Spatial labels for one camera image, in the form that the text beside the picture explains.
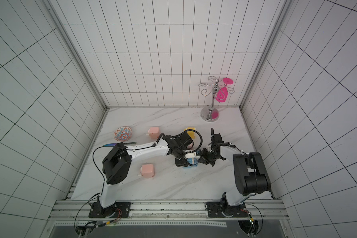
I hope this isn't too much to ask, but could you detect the blue pencil sharpener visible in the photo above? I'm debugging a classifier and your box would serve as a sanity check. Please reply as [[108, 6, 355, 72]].
[[183, 158, 198, 169]]

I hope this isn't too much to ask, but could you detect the yellow sharpener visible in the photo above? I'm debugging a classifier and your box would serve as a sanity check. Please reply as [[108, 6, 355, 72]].
[[185, 128, 196, 140]]

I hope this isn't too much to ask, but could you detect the pink sharpener bottom row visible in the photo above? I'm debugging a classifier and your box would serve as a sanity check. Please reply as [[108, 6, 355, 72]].
[[138, 164, 156, 179]]

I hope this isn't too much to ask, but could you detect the pink sharpener row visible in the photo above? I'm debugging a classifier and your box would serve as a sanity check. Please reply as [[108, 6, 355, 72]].
[[148, 127, 161, 140], [138, 164, 156, 179]]

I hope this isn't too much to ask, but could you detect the pink sharpener top row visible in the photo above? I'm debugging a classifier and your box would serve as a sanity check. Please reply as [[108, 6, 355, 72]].
[[148, 127, 161, 140]]

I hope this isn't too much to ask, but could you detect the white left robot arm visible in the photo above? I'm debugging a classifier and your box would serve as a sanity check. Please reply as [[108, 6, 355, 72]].
[[97, 129, 203, 209]]

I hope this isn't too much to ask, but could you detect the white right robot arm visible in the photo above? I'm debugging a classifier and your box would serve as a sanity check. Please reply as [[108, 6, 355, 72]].
[[197, 129, 271, 215]]

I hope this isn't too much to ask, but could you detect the chrome glass rack stand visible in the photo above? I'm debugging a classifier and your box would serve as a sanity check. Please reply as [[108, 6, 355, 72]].
[[198, 76, 223, 122]]

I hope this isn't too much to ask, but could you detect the pink plastic wine glass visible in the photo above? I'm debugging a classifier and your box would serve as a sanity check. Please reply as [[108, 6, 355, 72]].
[[216, 77, 235, 103]]

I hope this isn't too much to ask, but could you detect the patterned ceramic bowl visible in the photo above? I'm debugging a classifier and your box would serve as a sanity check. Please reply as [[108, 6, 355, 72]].
[[114, 127, 132, 142]]

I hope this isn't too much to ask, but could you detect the iridescent pen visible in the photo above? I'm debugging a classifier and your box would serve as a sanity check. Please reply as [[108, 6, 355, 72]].
[[103, 142, 137, 147]]

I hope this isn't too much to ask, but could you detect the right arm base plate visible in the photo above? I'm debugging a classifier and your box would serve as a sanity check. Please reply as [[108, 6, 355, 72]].
[[205, 202, 248, 218]]

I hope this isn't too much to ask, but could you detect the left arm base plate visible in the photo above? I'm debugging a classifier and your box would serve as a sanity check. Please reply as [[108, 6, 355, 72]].
[[88, 202, 131, 219]]

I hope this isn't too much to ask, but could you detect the aluminium mounting rail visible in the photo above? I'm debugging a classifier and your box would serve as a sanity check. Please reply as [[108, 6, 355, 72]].
[[49, 199, 289, 221]]

